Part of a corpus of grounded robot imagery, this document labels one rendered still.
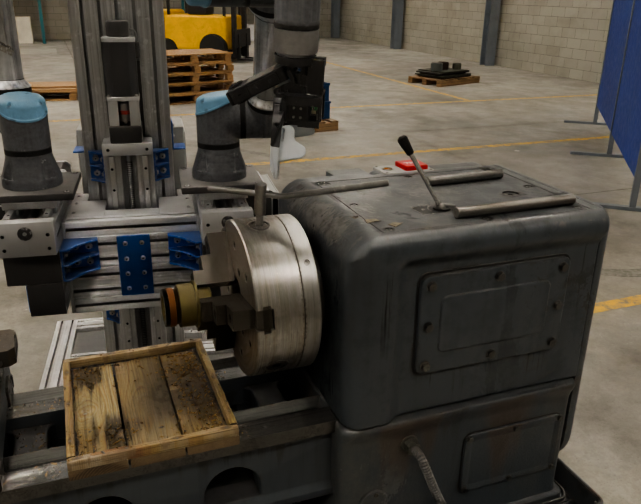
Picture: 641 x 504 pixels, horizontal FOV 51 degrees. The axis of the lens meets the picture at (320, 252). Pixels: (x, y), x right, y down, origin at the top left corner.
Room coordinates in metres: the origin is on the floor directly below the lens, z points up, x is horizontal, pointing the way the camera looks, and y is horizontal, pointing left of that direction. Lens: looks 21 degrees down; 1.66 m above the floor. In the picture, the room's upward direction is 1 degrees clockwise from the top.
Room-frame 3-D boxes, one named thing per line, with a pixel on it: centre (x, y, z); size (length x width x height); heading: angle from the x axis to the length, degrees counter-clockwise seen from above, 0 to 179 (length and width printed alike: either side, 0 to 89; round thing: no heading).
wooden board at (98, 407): (1.14, 0.35, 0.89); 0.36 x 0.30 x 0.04; 21
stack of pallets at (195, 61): (10.72, 2.13, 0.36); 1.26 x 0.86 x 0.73; 123
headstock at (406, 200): (1.39, -0.25, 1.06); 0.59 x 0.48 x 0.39; 111
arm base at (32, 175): (1.72, 0.77, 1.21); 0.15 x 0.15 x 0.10
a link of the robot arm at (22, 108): (1.73, 0.77, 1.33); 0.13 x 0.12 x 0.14; 35
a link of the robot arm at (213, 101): (1.84, 0.28, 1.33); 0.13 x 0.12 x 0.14; 99
